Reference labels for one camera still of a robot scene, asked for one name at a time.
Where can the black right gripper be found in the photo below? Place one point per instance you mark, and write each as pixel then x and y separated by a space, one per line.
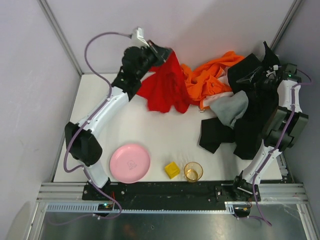
pixel 261 75

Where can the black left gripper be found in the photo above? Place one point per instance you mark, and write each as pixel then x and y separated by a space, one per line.
pixel 157 52

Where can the black cloth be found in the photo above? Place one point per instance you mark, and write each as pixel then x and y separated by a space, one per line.
pixel 246 134

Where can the red cloth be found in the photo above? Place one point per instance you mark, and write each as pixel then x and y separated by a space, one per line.
pixel 166 88

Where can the grey light blue cloth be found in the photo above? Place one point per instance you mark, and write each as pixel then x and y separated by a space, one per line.
pixel 229 109

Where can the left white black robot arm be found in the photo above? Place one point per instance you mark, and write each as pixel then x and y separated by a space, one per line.
pixel 81 138

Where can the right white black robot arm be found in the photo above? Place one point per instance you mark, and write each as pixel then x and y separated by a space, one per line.
pixel 280 132

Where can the orange cloth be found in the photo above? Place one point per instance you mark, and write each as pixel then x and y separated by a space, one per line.
pixel 207 79

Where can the amber transparent plastic cup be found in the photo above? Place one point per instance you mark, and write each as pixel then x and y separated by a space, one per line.
pixel 193 171

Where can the pink round plate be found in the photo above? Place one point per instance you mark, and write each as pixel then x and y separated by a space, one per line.
pixel 130 163

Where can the yellow cube block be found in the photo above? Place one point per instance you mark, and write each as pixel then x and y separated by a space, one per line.
pixel 172 170

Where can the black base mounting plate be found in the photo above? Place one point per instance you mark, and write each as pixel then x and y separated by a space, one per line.
pixel 170 202

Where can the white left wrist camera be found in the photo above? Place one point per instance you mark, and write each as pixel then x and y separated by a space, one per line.
pixel 137 38

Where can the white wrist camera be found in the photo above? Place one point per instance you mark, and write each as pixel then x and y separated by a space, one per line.
pixel 272 71
pixel 137 38

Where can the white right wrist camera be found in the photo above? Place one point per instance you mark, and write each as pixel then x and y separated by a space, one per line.
pixel 272 71

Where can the grey slotted cable duct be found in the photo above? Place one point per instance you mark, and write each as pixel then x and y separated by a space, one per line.
pixel 103 208

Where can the aluminium front frame rail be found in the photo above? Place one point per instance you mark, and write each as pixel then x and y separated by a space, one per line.
pixel 69 192

